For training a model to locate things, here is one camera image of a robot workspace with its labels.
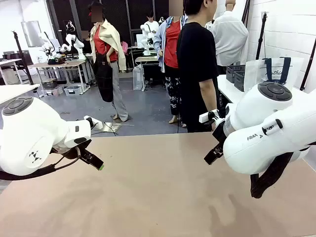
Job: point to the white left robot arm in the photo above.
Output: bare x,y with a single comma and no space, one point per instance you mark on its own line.
32,138

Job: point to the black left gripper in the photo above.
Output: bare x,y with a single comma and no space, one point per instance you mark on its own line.
74,150

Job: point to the mannequin with white shirt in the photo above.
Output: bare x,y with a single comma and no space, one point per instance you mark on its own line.
229,37

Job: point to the black tripod stand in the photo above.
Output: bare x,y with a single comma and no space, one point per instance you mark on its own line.
261,37

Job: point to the white side table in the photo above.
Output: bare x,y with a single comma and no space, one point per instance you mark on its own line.
229,91

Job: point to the metal mannequin base plate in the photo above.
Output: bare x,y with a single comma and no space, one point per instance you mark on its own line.
113,127

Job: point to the person in black T-shirt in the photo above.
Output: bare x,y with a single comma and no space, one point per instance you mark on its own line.
197,61

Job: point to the grey plastic woven-pattern basket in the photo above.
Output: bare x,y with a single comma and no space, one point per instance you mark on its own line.
233,72
239,80

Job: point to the background person in white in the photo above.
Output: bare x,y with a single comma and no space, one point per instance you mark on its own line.
151,23

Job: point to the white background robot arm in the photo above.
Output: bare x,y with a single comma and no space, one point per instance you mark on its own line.
146,32
71,42

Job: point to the white table with pole leg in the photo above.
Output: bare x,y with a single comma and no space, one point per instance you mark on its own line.
14,91

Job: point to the mannequin with beige jacket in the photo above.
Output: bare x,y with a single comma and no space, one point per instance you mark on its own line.
106,49

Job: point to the black tripod with clamp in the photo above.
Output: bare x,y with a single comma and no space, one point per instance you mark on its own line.
22,56

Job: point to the clear plastic storage box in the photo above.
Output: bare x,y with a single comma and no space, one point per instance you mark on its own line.
72,90

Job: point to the wooden-top background table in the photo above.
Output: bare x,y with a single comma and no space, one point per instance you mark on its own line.
59,64

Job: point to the mannequin with blue shirt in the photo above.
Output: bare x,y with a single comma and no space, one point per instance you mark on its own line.
170,49

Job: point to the black slanted tripod leg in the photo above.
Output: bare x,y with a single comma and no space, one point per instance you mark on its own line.
308,64

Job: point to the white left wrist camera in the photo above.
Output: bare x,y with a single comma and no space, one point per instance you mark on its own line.
95,122

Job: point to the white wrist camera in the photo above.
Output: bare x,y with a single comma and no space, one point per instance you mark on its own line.
95,122
205,117

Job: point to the clear plastic container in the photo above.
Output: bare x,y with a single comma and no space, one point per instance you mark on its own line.
138,77

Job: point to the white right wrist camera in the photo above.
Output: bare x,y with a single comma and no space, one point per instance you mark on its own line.
205,117

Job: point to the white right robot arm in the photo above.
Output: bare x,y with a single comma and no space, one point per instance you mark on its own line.
271,123

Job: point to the background person in dark top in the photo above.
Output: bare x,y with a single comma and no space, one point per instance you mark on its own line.
86,42

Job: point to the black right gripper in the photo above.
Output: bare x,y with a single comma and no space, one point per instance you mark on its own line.
218,132

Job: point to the person's right forearm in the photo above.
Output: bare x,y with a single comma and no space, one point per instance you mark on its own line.
208,95

